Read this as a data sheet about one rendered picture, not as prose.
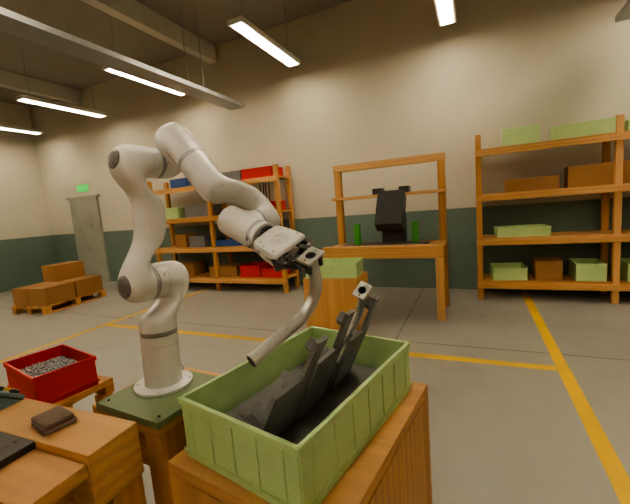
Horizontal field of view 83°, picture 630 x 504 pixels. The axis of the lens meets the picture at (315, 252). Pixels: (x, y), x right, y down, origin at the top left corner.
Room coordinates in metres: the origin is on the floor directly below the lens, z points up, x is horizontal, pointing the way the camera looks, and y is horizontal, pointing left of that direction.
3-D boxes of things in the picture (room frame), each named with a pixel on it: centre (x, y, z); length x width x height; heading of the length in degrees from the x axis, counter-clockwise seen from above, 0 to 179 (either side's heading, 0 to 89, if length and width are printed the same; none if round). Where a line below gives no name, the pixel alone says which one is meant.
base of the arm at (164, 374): (1.17, 0.56, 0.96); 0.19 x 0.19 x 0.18
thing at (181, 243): (6.82, 1.80, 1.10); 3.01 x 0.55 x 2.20; 65
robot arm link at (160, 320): (1.20, 0.53, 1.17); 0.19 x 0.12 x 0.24; 149
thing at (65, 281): (6.51, 4.80, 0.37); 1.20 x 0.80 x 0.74; 163
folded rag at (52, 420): (0.92, 0.76, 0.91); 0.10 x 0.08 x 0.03; 55
